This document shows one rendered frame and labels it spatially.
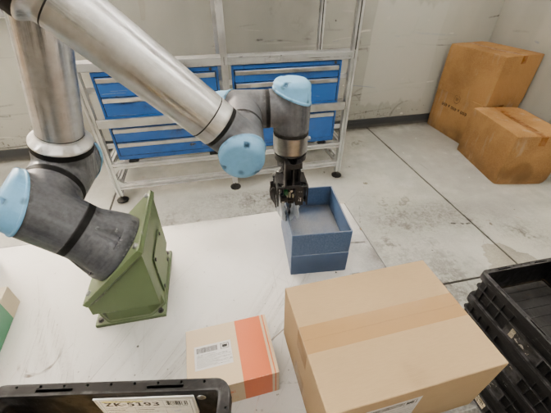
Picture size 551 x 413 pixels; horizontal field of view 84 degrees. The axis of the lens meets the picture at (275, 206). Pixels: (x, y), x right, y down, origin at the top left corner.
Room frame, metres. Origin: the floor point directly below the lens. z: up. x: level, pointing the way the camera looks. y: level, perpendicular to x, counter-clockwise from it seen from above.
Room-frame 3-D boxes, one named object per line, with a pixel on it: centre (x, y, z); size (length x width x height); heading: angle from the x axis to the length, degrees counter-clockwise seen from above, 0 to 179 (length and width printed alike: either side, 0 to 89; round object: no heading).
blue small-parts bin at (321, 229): (0.64, -0.10, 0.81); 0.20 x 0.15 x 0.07; 7
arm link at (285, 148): (0.61, -0.04, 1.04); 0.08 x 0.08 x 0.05
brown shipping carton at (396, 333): (0.30, -0.19, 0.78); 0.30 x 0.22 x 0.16; 104
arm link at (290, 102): (0.61, -0.03, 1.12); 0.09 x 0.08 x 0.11; 95
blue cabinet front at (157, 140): (1.90, 0.70, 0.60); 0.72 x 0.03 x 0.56; 102
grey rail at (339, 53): (2.02, 0.32, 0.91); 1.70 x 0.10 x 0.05; 102
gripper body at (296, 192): (0.61, -0.03, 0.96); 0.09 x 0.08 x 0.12; 7
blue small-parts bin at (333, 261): (0.64, -0.10, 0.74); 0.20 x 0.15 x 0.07; 6
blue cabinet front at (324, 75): (2.07, -0.08, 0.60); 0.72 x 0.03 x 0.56; 102
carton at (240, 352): (0.29, 0.09, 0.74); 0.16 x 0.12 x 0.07; 104
